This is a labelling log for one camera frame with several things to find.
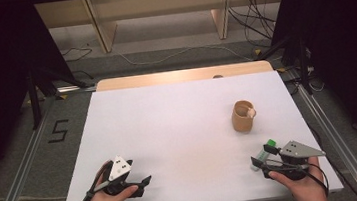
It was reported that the white tube with green cap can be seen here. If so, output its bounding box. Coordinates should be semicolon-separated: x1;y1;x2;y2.
248;137;281;173

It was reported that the black tripod stand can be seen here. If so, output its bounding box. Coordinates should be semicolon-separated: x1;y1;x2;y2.
252;32;315;102
24;60;95;131

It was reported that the white table board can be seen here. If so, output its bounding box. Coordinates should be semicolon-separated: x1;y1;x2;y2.
48;64;345;201

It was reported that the long white floor cable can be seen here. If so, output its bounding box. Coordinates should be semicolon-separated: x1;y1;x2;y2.
111;34;255;76

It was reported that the short black floor cable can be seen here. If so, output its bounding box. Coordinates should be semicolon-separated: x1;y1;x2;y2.
70;67;95;83

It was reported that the thin black looped floor cable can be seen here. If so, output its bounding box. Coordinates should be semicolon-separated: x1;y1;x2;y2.
60;43;95;63

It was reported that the light wooden desk frame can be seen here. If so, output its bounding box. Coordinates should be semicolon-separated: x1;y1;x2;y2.
33;0;295;61

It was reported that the person's right hand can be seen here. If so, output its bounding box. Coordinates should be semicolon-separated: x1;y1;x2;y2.
266;155;330;201

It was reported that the small pale beige piece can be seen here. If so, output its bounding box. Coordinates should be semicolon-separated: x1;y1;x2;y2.
246;105;258;119

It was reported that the light brown wooden cup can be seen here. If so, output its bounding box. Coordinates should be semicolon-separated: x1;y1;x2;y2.
229;99;259;135

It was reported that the aluminium floor rail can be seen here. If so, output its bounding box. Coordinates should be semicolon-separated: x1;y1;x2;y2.
0;95;74;201
287;61;357;201

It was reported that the short aluminium rail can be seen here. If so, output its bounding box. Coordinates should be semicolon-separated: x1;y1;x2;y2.
54;82;98;96

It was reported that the bundle of black hanging cables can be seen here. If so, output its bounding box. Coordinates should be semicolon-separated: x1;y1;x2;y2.
226;0;283;47

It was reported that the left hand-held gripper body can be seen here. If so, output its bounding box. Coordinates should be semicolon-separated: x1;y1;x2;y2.
99;153;146;201

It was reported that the light wooden table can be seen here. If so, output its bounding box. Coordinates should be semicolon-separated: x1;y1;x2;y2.
94;58;275;93

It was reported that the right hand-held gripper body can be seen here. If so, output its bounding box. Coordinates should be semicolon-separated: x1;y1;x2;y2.
259;136;329;185

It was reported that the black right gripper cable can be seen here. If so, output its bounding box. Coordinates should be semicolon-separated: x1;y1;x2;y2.
266;152;331;201

